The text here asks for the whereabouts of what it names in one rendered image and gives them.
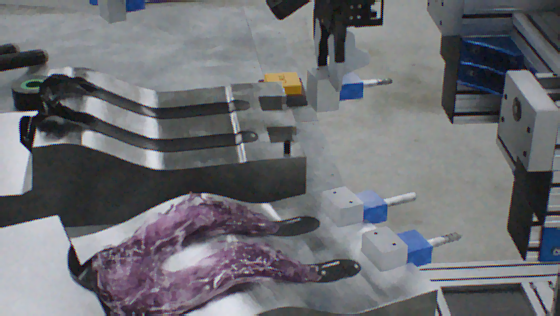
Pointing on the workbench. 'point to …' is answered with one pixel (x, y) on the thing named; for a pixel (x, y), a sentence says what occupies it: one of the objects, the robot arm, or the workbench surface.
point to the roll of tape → (27, 92)
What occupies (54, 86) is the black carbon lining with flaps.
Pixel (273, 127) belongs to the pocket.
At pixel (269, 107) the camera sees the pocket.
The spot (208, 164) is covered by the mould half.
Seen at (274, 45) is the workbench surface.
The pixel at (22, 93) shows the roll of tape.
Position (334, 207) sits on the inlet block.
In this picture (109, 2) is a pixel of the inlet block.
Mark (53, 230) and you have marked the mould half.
